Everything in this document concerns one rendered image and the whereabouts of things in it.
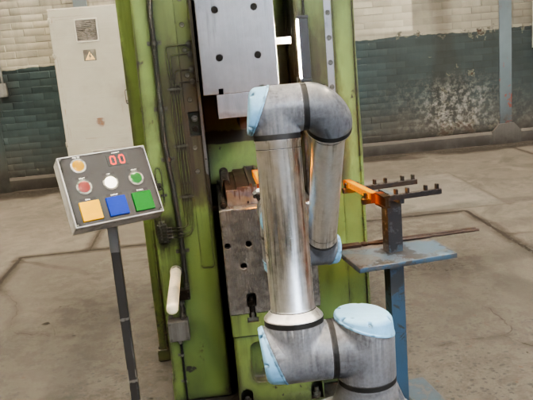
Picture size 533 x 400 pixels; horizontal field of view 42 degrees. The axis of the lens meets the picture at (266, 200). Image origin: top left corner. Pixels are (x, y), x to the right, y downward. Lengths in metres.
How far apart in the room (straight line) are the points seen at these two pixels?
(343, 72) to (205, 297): 1.13
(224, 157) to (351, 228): 0.69
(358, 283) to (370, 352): 1.41
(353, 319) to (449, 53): 7.61
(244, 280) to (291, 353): 1.15
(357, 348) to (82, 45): 6.71
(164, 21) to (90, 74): 5.25
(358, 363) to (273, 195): 0.46
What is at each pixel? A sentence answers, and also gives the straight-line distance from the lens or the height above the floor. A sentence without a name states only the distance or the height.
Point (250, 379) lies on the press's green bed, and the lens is 3.01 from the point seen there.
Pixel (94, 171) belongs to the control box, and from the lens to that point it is 2.64.
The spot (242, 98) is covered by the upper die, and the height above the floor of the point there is 1.34.
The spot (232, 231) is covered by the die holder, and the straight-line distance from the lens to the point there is 2.76.
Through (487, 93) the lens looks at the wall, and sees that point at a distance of 9.39.
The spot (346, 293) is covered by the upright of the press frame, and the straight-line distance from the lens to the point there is 3.12.
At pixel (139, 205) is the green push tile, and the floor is 0.99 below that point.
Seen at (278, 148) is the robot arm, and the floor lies 1.30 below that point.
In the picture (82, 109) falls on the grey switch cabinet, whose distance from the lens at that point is 8.13.
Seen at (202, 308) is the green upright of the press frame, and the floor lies 0.44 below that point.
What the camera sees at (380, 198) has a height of 0.98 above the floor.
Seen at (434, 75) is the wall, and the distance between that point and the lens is 9.12.
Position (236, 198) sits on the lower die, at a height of 0.94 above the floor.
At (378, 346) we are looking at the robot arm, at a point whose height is 0.81.
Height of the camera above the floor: 1.55
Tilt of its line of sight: 13 degrees down
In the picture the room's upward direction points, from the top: 5 degrees counter-clockwise
